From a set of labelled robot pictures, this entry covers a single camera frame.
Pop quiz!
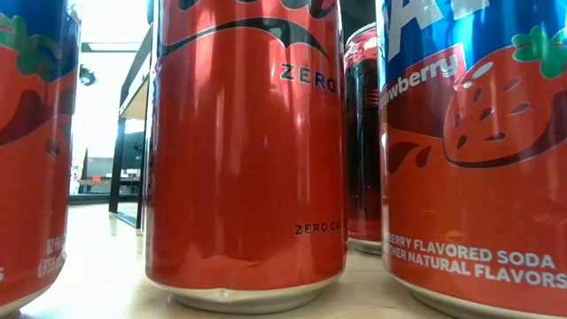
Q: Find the red zero sugar cola can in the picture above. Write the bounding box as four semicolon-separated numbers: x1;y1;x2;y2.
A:
144;0;349;315

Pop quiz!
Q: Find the strawberry soda can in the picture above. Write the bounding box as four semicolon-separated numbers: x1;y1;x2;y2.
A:
375;0;567;319
0;0;83;318

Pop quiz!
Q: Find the black monitor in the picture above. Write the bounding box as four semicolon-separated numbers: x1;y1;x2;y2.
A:
121;131;145;170

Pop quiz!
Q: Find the black hanging device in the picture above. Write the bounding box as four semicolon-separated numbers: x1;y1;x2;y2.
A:
79;64;97;88

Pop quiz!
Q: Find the wooden shelf with black frame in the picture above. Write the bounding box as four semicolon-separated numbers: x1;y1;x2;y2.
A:
108;24;154;230

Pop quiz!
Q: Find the black aluminium table frame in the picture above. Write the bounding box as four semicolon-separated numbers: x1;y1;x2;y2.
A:
69;193;143;206

